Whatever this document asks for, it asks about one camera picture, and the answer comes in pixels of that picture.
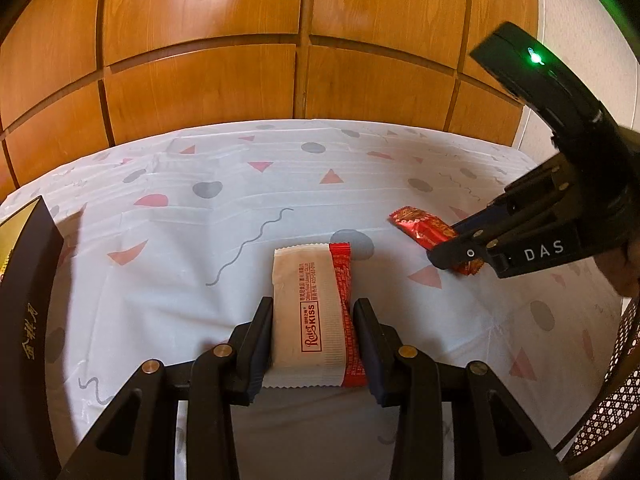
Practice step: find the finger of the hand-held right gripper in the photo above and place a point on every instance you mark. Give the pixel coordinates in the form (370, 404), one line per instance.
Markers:
(477, 221)
(460, 255)

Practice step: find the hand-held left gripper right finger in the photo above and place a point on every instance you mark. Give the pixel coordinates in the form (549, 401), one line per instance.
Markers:
(372, 360)

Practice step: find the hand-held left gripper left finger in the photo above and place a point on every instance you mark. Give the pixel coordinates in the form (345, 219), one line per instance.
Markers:
(260, 355)

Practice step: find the small red snack packet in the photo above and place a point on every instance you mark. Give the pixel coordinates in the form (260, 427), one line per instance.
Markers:
(420, 227)

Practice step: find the white and red snack packet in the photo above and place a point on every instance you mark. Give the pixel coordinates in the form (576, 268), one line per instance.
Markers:
(305, 310)

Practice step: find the gold tin box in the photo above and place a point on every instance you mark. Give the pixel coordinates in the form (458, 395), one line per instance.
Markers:
(25, 285)

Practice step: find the person's right hand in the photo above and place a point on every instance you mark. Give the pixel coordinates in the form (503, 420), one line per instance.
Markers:
(625, 272)

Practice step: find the woven rattan chair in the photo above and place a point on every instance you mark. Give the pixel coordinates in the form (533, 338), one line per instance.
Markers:
(615, 400)

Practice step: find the wooden panelled wardrobe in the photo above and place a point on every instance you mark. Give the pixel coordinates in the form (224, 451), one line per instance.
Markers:
(200, 85)

